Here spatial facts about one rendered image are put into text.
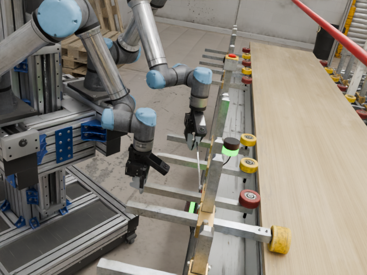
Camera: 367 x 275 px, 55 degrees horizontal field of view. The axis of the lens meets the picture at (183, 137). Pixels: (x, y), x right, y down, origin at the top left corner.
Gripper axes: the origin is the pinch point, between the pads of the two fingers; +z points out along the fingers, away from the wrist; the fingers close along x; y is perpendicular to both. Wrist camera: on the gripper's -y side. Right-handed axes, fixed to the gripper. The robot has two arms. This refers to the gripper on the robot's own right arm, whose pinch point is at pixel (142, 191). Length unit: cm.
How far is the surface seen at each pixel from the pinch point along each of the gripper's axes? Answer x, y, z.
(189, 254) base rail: 16.0, -23.2, 11.8
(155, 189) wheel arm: 1.5, -5.1, -3.3
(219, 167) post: 22.8, -26.3, -32.7
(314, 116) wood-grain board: -97, -83, -9
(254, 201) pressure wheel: 3.5, -42.9, -9.2
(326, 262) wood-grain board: 26, -65, -9
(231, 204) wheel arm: 1.5, -35.2, -4.2
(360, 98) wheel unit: -167, -133, -5
